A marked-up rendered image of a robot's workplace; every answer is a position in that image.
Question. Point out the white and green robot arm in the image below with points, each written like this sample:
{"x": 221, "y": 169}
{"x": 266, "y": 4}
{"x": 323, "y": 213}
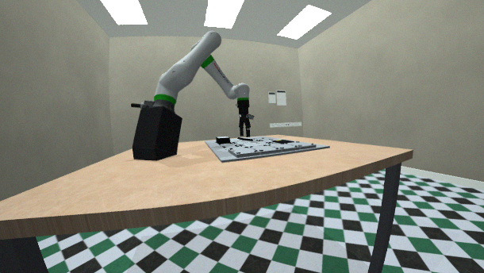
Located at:
{"x": 182, "y": 74}

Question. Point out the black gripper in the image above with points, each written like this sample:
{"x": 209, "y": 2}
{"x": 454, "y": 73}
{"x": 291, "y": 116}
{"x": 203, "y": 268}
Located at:
{"x": 244, "y": 120}

